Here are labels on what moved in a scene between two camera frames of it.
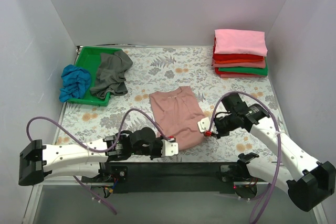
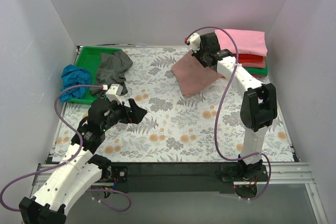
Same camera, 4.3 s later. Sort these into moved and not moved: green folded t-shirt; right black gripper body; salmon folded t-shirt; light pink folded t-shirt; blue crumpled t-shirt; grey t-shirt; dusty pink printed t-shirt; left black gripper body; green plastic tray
Moved: dusty pink printed t-shirt; left black gripper body; right black gripper body
Not moved: green plastic tray; grey t-shirt; green folded t-shirt; blue crumpled t-shirt; light pink folded t-shirt; salmon folded t-shirt
